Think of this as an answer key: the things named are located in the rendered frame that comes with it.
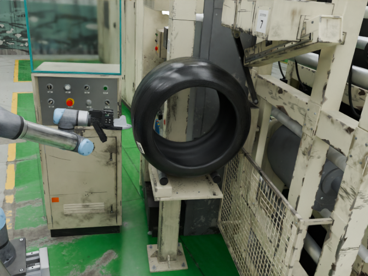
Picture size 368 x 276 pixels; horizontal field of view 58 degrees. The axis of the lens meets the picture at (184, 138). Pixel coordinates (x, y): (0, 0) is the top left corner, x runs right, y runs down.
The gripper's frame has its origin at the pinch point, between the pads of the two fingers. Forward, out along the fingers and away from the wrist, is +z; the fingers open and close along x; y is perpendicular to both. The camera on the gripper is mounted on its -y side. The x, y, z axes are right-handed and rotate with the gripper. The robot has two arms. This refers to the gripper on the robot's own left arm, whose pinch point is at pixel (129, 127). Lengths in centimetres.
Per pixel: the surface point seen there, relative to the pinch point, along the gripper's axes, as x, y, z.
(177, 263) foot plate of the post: 23, -109, 48
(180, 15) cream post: 26, 55, 21
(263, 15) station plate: -30, 62, 42
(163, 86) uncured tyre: -11.4, 25.7, 11.6
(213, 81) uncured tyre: -12.1, 31.2, 33.7
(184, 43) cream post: 26, 41, 25
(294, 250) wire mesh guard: -62, -22, 66
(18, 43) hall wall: 851, -120, -257
